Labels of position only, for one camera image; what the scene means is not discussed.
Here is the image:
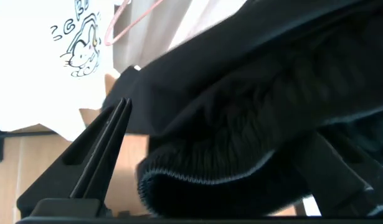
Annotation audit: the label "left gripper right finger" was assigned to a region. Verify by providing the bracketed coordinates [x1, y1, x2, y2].
[289, 130, 379, 218]

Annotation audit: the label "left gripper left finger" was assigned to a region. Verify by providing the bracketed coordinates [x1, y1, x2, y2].
[16, 97, 133, 218]

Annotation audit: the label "white printed t-shirt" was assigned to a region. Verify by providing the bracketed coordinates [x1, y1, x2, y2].
[0, 0, 121, 142]

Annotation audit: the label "black shorts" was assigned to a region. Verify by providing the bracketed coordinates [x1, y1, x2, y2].
[102, 0, 383, 218]

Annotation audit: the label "pink clothes hanger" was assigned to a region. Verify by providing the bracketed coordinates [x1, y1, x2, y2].
[104, 0, 164, 47]

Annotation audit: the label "beige curtain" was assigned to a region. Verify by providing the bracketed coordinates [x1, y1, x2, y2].
[112, 0, 248, 74]

